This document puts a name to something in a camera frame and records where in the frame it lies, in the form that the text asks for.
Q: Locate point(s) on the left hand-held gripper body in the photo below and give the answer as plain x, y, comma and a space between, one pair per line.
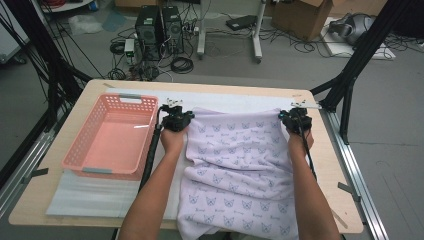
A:
175, 120

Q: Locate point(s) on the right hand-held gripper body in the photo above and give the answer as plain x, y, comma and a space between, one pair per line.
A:
298, 121

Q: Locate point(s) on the pink plastic basket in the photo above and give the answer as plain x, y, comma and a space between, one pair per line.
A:
113, 143

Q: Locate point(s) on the lilac printed towel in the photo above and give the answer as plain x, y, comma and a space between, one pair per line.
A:
240, 173

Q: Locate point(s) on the person's left hand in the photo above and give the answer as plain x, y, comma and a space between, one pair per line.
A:
173, 140

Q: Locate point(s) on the person's right hand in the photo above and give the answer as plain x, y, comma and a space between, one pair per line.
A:
298, 143

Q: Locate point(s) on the white grid mat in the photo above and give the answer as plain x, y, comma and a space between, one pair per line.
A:
233, 100

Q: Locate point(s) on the wooden table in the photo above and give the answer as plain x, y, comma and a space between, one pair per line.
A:
320, 166

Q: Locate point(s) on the white flat board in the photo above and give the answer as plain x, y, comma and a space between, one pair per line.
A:
340, 50

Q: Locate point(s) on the small white device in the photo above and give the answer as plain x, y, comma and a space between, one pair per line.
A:
129, 50

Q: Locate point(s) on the black computer tower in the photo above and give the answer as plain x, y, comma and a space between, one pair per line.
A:
173, 30
148, 33

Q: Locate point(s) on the cardboard box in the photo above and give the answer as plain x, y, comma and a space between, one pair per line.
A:
300, 20

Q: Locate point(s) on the black flat box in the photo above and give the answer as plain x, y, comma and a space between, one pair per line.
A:
241, 22

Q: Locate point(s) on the grey rounded device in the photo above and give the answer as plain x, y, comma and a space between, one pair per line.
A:
353, 28

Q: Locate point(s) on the blue plastic sheet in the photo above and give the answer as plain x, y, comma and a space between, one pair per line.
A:
115, 21

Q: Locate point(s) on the clear plastic bag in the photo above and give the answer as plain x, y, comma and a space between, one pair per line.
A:
85, 24

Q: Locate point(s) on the round white table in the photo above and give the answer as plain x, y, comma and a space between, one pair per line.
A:
66, 5

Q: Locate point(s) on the white cabinet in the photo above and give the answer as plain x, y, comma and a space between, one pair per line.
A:
10, 40

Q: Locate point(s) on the white stand frame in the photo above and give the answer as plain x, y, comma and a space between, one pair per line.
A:
258, 33

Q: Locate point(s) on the grey metal bracket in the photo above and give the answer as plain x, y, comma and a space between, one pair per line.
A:
35, 174
350, 191

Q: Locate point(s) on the black metal frame stand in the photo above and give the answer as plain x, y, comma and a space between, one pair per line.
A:
43, 50
363, 50

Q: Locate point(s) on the aluminium rail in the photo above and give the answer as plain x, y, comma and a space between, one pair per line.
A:
370, 213
30, 153

